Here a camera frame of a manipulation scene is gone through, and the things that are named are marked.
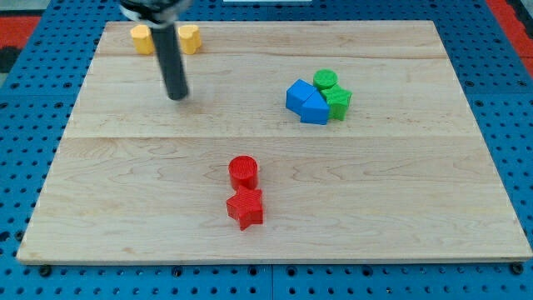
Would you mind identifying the red cylinder block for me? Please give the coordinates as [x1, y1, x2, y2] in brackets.
[228, 155, 258, 190]

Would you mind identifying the red star block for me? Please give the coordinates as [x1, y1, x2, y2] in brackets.
[226, 186, 263, 231]

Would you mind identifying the blue triangle block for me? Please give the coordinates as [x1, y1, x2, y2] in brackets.
[300, 92, 330, 125]

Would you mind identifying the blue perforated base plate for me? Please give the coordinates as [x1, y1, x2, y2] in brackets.
[1, 1, 532, 299]

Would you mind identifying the yellow heart block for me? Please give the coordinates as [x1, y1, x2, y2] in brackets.
[178, 24, 202, 55]

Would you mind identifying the blue cube block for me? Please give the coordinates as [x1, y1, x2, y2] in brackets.
[286, 79, 317, 115]

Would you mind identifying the yellow hexagon block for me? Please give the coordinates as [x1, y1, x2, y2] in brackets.
[130, 25, 155, 55]

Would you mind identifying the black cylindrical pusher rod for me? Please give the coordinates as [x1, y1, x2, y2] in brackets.
[151, 23, 189, 101]

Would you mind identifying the green cylinder block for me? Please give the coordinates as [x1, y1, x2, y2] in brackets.
[313, 68, 338, 90]

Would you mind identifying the light wooden board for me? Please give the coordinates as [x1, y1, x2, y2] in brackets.
[17, 21, 532, 266]

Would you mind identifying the green star block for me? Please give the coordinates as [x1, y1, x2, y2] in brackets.
[321, 84, 352, 121]

